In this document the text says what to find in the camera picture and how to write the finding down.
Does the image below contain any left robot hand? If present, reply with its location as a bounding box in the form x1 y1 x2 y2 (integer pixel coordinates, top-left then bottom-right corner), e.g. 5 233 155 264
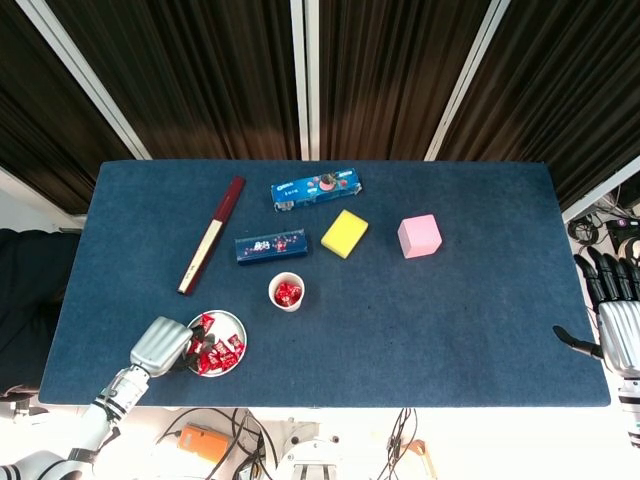
128 315 215 380

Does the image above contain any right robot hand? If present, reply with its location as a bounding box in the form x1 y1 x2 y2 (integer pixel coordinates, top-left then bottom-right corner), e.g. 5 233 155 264
552 247 640 377

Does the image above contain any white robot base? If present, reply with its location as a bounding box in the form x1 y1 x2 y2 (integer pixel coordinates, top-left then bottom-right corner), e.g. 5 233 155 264
274 419 351 480

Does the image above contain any white paper cup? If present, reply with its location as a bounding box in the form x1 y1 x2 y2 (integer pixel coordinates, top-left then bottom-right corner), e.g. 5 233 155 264
267 271 307 314

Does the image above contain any round metal plate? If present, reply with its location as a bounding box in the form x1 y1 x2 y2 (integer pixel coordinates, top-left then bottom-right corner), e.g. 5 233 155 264
187 309 249 379

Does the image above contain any orange device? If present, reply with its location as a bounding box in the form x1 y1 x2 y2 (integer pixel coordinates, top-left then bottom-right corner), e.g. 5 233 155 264
178 422 232 464

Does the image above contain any black device with purple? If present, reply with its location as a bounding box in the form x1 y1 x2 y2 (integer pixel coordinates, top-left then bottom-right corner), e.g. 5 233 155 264
605 214 640 241

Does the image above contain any long dark red box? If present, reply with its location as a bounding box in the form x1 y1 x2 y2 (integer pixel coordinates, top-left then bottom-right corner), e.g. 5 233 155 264
177 175 247 297

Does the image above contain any black bulky object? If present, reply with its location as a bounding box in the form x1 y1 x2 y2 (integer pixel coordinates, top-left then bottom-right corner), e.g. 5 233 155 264
0 227 81 396

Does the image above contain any dark blue snack box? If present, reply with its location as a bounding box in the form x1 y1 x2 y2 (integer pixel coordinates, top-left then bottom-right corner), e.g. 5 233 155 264
234 228 309 266

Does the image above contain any blue Oreo cookie box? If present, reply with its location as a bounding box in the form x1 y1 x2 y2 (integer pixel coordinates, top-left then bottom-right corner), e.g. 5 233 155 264
270 167 364 213

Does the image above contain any yellow sponge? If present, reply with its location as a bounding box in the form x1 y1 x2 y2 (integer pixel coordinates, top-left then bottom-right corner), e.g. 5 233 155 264
320 208 370 260

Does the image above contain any blue table cloth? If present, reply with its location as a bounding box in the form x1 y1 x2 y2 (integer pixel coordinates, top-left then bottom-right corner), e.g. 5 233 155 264
38 159 612 409

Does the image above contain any pink cube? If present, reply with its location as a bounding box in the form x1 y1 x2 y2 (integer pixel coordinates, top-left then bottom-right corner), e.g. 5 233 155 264
397 213 444 260

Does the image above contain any dark brown pleated curtain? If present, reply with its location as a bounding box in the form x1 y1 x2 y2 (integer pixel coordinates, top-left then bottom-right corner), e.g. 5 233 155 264
437 0 640 211
0 0 136 215
44 0 301 161
318 0 494 161

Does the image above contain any black coiled cable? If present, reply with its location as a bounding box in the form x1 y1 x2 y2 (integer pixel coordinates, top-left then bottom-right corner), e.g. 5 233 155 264
567 217 609 261

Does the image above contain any black cable bundle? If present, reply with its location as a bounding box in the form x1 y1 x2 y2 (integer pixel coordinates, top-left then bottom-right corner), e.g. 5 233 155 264
155 407 279 480
377 407 419 480

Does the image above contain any white partition post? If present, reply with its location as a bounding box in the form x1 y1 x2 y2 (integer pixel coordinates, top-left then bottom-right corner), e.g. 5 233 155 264
304 0 322 161
14 0 153 161
560 153 640 225
290 0 311 161
423 0 512 162

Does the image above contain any tan strap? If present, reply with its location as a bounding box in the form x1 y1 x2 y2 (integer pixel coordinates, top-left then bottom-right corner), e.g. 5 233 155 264
399 438 439 480

